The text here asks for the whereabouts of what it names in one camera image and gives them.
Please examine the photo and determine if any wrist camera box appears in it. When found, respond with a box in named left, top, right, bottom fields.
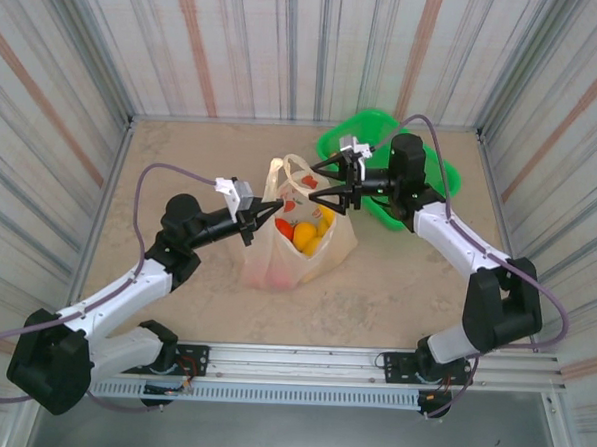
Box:
left=212, top=175, right=256, bottom=216
left=336, top=133, right=374, bottom=162

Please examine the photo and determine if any orange fake tangerine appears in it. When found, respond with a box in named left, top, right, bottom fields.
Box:
left=273, top=216, right=296, bottom=242

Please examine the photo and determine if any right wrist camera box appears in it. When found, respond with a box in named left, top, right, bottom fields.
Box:
left=336, top=133, right=374, bottom=162

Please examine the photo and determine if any fruit-print plastic bag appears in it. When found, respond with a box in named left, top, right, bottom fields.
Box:
left=241, top=151, right=363, bottom=297

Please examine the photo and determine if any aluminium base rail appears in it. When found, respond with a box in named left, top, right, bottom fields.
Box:
left=22, top=325, right=571, bottom=401

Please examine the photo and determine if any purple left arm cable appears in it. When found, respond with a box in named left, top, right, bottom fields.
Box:
left=0, top=154, right=222, bottom=419

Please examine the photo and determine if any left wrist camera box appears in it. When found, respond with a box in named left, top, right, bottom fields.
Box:
left=212, top=175, right=256, bottom=216

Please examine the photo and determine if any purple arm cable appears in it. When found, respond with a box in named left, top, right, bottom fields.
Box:
left=0, top=154, right=222, bottom=419
left=356, top=110, right=583, bottom=428

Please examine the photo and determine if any round yellow fake mango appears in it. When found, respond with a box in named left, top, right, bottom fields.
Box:
left=290, top=220, right=318, bottom=253

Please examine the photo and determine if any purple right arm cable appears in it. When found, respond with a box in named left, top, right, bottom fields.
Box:
left=356, top=110, right=583, bottom=428

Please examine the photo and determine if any slotted grey cable duct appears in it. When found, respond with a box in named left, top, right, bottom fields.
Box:
left=88, top=375, right=421, bottom=415

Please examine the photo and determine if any green plastic basket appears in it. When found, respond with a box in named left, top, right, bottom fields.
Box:
left=311, top=106, right=466, bottom=237

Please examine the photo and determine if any plump yellow fake mango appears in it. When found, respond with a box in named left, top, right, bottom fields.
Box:
left=315, top=206, right=336, bottom=236

